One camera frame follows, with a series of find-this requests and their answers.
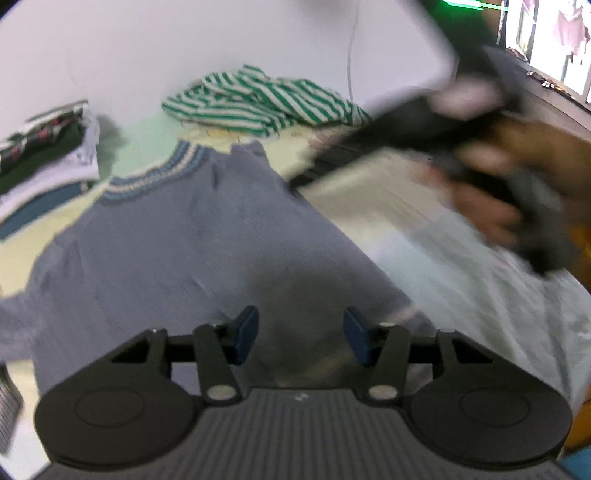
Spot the yellow baby blanket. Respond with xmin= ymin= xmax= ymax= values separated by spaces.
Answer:
xmin=0 ymin=112 xmax=591 ymax=476

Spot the dark green folded garment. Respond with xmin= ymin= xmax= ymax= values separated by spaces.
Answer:
xmin=0 ymin=123 xmax=86 ymax=194

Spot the green white striped garment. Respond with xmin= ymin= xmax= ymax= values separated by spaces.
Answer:
xmin=161 ymin=65 xmax=370 ymax=137

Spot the white wall cable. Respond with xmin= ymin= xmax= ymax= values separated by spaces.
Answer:
xmin=345 ymin=0 xmax=363 ymax=100

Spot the white folded garment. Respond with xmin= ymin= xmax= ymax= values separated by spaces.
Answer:
xmin=1 ymin=100 xmax=100 ymax=220

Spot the person right hand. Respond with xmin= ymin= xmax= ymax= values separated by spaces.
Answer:
xmin=414 ymin=85 xmax=591 ymax=252

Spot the grey knit sweater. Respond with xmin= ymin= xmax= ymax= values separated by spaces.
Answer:
xmin=1 ymin=141 xmax=434 ymax=391

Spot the blue folded garment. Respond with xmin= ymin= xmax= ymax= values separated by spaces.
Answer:
xmin=0 ymin=181 xmax=94 ymax=240

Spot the red plaid folded shirt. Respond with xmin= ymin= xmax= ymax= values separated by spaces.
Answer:
xmin=1 ymin=104 xmax=86 ymax=174

